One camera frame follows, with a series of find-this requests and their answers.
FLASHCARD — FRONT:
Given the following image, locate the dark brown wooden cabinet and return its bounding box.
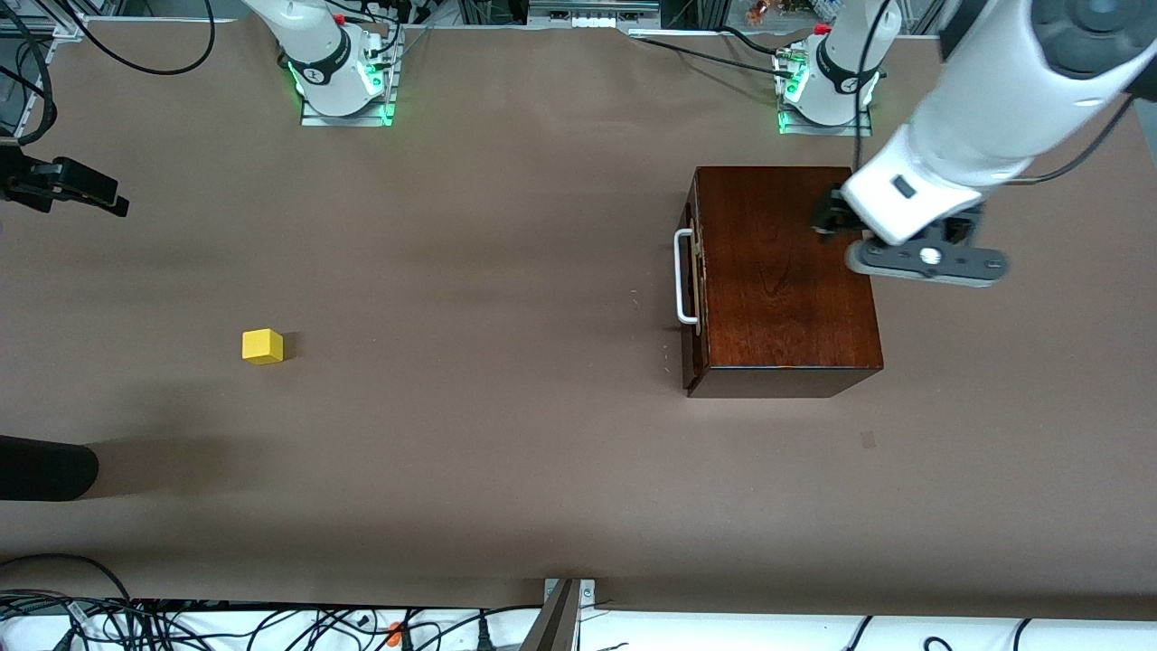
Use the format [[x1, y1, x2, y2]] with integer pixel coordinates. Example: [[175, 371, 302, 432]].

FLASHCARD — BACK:
[[680, 165, 885, 400]]

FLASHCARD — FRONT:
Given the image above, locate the grey metal camera stand bracket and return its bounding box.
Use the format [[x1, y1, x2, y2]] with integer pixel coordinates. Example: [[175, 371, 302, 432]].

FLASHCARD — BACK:
[[520, 579, 597, 651]]

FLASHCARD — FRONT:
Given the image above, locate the aluminium frame profile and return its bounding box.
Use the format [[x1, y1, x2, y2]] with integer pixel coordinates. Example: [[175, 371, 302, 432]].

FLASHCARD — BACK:
[[0, 0, 89, 42]]

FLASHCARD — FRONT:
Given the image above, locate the black foam cylinder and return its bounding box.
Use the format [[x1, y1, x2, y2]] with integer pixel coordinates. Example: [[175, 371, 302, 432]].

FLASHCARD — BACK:
[[0, 435, 99, 503]]

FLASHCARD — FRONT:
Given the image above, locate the grey power strip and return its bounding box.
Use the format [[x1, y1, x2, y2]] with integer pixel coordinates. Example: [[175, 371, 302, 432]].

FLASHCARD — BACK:
[[527, 0, 663, 30]]

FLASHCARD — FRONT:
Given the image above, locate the wooden drawer with white handle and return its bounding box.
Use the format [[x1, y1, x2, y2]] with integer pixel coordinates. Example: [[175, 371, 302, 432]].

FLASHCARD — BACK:
[[674, 172, 710, 390]]

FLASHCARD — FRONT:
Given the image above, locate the yellow block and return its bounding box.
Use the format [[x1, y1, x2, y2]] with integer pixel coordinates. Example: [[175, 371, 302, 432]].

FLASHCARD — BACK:
[[241, 328, 285, 366]]

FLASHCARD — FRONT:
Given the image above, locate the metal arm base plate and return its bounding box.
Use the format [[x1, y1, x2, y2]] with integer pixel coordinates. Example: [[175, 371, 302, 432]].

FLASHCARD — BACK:
[[300, 90, 397, 128], [777, 104, 875, 137]]

